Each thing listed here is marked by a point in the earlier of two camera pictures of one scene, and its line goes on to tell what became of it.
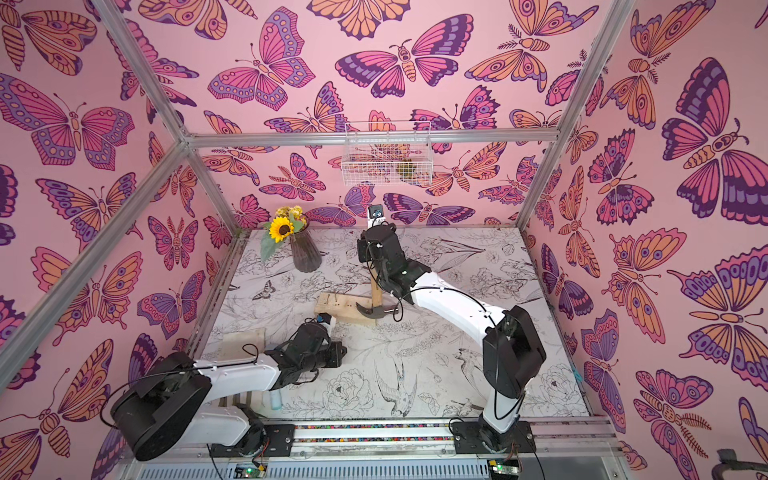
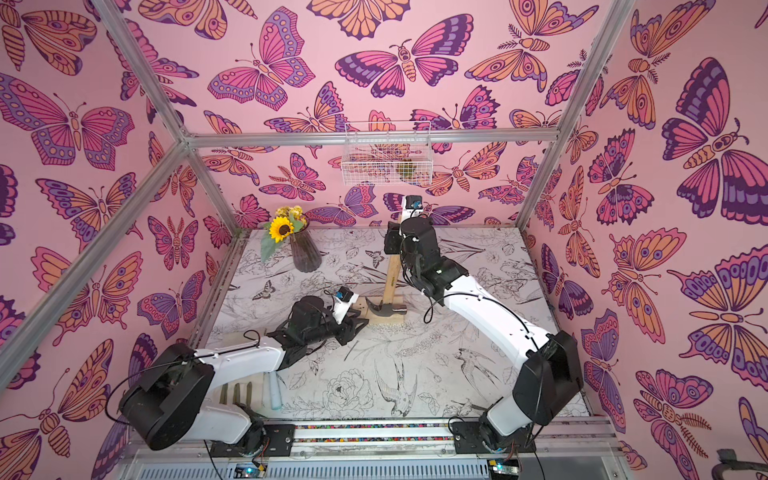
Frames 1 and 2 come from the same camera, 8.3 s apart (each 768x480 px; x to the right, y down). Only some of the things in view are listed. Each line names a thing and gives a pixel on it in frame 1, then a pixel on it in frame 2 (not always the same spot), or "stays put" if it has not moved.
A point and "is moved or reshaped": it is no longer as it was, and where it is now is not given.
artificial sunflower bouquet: [286, 221] stays put
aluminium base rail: [394, 450] stays put
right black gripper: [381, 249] to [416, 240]
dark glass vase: [305, 253] stays put
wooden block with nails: [344, 309] is moved or reshaped
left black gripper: [335, 348] to [347, 332]
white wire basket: [387, 153] stays put
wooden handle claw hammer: [376, 310] is moved or reshaped
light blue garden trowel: [276, 400] stays put
